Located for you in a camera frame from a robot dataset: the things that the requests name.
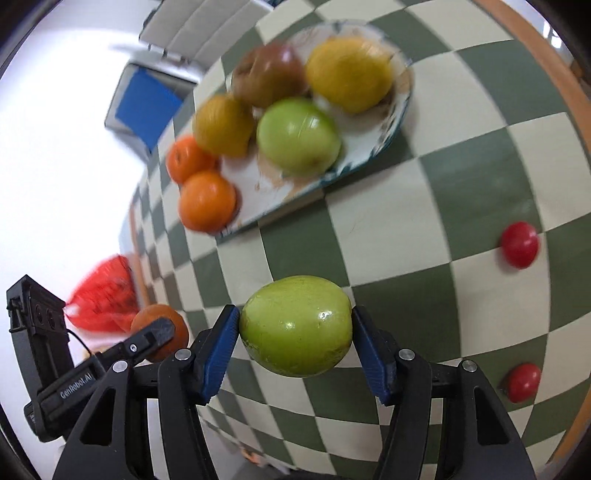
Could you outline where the dark red apple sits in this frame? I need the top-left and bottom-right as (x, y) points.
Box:
(231, 42), (308, 109)

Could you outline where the red plastic bag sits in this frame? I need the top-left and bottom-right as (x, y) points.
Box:
(64, 255), (139, 333)

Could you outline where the blue cushion folding chair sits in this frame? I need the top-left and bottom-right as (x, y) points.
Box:
(104, 61), (197, 164)

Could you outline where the small green apple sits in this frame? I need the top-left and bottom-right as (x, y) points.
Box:
(239, 275), (353, 378)

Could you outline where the green white checkered tablecloth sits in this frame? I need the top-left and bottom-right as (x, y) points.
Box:
(131, 1), (590, 478)

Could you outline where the large yellow orange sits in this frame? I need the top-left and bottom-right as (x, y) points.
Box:
(304, 36), (394, 114)

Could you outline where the small yellow lemon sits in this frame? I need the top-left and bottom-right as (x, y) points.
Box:
(192, 94), (256, 158)

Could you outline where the red cherry tomato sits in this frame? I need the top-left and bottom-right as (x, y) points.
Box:
(504, 363), (541, 403)
(500, 221), (540, 269)

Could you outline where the floral oval ceramic plate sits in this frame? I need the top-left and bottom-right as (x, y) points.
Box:
(214, 20), (414, 242)

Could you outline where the orange mandarin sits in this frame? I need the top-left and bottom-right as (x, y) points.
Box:
(178, 170), (238, 234)
(165, 135), (217, 185)

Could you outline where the large green apple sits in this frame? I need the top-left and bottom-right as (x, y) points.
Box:
(256, 97), (342, 177)

